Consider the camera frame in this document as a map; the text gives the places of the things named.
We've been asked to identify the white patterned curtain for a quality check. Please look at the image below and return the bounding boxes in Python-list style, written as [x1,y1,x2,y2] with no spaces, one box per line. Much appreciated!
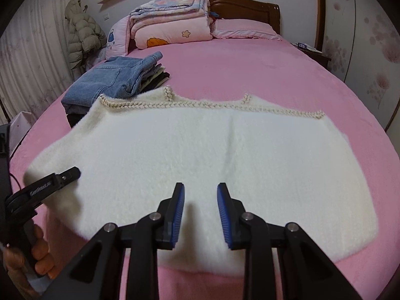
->
[0,0,79,123]

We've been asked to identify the pale green puffer jacket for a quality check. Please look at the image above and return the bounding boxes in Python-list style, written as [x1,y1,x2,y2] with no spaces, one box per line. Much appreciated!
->
[64,0,109,71]

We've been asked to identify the black cable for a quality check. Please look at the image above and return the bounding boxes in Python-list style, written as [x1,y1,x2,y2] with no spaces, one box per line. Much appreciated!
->
[9,172,23,192]

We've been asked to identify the floral wardrobe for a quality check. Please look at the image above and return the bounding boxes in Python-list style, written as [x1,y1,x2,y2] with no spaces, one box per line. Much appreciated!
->
[315,0,400,132]

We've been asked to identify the pink bed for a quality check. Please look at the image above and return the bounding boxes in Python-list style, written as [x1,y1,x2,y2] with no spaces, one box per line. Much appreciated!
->
[6,36,400,300]

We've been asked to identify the person's left hand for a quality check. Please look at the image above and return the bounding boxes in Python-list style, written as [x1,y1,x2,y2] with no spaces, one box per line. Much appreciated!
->
[4,224,56,300]

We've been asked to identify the wooden headboard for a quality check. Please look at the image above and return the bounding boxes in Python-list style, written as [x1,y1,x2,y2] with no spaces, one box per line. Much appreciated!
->
[205,0,281,36]

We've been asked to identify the pink cartoon print pillow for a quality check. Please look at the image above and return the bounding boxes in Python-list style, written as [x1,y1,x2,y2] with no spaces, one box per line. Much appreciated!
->
[105,15,132,61]

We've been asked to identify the folded blue jeans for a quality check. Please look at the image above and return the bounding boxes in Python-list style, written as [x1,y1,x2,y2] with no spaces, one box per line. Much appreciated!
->
[61,51,164,108]

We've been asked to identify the folded pink quilt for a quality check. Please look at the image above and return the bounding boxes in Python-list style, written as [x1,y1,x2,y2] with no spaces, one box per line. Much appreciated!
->
[130,15,215,50]

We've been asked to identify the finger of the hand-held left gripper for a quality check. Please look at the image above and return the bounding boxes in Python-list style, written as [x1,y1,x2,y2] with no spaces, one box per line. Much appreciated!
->
[26,167,82,206]

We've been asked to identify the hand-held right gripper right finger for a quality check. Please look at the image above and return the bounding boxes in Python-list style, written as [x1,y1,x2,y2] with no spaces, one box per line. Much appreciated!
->
[217,182,365,300]

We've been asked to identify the wooden nightstand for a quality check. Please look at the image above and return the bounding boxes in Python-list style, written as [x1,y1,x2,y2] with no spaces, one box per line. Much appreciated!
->
[292,42,332,70]

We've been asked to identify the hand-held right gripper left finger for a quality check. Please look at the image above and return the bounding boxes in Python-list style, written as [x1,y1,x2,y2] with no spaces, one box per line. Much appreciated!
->
[40,182,186,300]

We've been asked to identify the folded floral quilt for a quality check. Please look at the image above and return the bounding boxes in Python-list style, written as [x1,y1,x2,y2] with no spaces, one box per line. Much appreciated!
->
[129,0,211,23]

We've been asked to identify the white fuzzy sweater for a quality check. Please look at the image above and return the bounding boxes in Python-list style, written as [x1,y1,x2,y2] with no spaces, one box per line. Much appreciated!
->
[23,86,380,276]

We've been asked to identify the white box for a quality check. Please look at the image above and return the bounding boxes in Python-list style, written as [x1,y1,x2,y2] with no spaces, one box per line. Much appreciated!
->
[7,111,39,157]

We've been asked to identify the pile of folded dark clothes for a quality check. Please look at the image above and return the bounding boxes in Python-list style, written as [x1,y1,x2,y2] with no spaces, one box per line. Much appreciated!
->
[64,64,171,129]

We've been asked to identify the plain pink pillow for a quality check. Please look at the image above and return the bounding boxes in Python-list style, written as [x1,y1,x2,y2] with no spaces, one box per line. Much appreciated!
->
[212,19,282,42]

